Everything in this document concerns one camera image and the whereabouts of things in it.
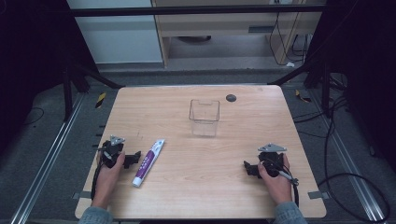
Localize white cabinet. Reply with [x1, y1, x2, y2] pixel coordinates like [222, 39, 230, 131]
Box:
[66, 0, 164, 65]

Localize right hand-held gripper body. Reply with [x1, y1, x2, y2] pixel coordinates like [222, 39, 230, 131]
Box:
[257, 143, 288, 179]

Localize grey tape piece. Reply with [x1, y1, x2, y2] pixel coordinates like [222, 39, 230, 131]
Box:
[71, 190, 92, 201]
[306, 189, 331, 201]

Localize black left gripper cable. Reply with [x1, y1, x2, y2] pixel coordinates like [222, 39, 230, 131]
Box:
[90, 161, 106, 201]

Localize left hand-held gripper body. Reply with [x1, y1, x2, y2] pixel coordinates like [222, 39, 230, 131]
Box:
[98, 134, 126, 169]

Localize long black floor cable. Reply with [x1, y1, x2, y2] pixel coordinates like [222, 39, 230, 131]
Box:
[291, 95, 392, 224]

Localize thin black floor cable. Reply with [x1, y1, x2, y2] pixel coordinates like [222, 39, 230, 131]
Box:
[22, 106, 46, 127]

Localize aluminium floor rail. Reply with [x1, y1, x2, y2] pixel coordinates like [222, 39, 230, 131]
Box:
[307, 89, 388, 224]
[8, 92, 87, 224]

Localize person's left hand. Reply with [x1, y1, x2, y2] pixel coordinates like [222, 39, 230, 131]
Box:
[92, 151, 126, 210]

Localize black curtain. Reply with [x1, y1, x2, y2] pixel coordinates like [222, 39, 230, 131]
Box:
[306, 0, 396, 174]
[0, 0, 98, 158]

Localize yellow and black tape strip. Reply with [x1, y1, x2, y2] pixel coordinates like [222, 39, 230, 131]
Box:
[94, 91, 107, 109]
[294, 89, 313, 104]

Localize black hanging desk cables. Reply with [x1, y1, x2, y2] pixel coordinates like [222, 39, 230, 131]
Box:
[268, 11, 313, 66]

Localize person's right hand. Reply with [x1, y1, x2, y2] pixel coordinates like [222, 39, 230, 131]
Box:
[257, 153, 294, 206]

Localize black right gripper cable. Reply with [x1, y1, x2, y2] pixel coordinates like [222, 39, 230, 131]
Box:
[276, 169, 301, 209]

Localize clear plastic container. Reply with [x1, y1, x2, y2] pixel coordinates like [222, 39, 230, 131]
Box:
[188, 98, 221, 138]

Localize white and purple toothpaste tube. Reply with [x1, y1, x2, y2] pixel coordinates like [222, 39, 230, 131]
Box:
[132, 138, 166, 189]

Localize black horizontal frame bar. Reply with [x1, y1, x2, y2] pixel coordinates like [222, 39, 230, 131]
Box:
[69, 5, 327, 18]

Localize black metal stand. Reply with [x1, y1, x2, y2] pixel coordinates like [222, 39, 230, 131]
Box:
[61, 58, 126, 123]
[266, 55, 347, 119]

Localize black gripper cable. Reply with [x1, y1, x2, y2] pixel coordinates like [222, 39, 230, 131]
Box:
[90, 161, 106, 201]
[276, 169, 301, 209]

